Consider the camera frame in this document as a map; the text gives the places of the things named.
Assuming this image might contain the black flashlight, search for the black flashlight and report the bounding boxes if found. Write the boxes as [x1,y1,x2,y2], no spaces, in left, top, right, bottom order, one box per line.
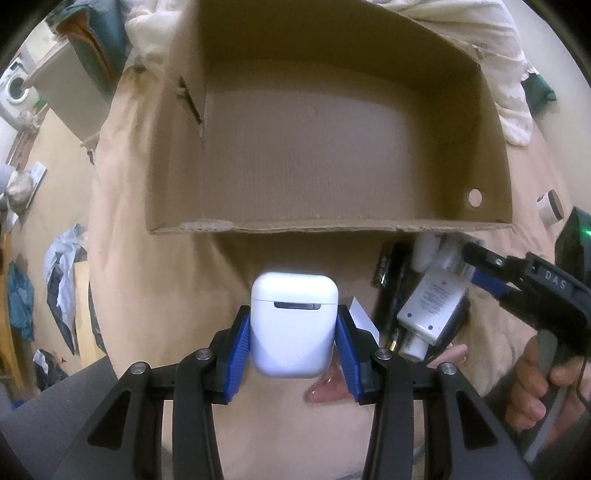
[374,241,413,330]

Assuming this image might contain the person's right hand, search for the person's right hand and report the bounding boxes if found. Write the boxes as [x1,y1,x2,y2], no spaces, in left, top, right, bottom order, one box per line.
[501,337,590,445]

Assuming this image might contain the beige bedside cabinet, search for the beige bedside cabinet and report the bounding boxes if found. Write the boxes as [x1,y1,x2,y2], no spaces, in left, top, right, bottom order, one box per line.
[25,40,110,144]

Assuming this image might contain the brown cardboard box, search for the brown cardboard box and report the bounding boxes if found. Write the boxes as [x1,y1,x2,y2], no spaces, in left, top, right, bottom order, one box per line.
[145,1,513,233]

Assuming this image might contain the teal cloth on floor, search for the teal cloth on floor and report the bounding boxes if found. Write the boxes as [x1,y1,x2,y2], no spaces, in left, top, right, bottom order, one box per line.
[7,262,34,342]

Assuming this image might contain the white paper on floor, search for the white paper on floor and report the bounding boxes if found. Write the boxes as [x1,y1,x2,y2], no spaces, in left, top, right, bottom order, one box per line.
[25,161,47,210]

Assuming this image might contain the white cylindrical bottle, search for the white cylindrical bottle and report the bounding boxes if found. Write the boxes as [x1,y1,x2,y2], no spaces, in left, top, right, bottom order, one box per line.
[399,332,430,363]

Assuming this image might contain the white battery charger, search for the white battery charger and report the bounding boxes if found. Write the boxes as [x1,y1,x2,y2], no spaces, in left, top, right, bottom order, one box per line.
[397,264,475,346]

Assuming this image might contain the teal and orange clothes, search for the teal and orange clothes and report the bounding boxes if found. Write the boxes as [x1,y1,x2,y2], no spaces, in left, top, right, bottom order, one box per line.
[46,0,130,100]

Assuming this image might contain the white earbuds charging case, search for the white earbuds charging case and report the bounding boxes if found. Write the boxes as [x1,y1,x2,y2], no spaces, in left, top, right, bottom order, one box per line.
[250,272,339,378]

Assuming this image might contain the cream crumpled duvet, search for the cream crumpled duvet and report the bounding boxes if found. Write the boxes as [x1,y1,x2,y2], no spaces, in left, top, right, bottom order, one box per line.
[121,1,533,147]

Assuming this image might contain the white power adapter cube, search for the white power adapter cube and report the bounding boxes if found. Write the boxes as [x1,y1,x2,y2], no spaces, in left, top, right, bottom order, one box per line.
[349,297,380,345]

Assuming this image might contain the dark green cloth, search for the dark green cloth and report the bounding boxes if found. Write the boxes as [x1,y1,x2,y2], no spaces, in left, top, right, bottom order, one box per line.
[521,71,557,115]

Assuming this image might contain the pink translucent massage comb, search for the pink translucent massage comb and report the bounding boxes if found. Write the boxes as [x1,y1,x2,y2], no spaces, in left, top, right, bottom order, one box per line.
[304,361,350,404]

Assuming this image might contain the white washing machine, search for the white washing machine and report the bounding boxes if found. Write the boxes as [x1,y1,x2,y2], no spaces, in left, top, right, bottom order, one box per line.
[1,56,40,119]

